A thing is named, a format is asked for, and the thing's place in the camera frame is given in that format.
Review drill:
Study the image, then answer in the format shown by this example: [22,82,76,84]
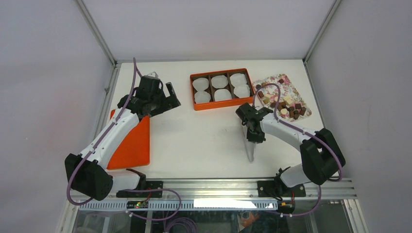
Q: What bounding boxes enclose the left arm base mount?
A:
[116,181,164,199]

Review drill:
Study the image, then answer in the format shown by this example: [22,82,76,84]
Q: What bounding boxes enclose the metal tongs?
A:
[242,126,256,163]

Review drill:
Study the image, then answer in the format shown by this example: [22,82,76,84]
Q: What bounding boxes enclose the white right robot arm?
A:
[142,106,301,179]

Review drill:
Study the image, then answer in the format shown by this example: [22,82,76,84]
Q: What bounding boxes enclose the orange chocolate box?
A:
[189,68,254,111]

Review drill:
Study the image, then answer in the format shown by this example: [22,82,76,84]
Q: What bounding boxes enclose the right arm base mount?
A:
[257,180,306,198]

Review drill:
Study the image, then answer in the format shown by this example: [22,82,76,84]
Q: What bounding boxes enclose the orange box lid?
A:
[107,116,151,170]

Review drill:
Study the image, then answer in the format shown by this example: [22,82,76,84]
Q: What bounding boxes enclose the white round chocolate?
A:
[280,108,289,115]

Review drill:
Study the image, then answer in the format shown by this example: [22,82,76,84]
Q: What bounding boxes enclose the white paper cup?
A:
[194,91,211,104]
[192,78,209,92]
[214,88,232,101]
[211,75,228,89]
[233,84,250,98]
[229,73,247,87]

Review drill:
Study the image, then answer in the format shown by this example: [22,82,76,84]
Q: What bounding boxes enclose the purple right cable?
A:
[252,83,344,216]

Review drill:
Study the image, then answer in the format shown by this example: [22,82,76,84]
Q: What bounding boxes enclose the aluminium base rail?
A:
[78,178,358,212]

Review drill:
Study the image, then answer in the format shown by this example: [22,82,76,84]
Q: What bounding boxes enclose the floral tray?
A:
[252,74,312,122]

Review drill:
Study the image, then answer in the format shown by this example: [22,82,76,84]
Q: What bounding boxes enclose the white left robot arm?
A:
[65,75,181,201]

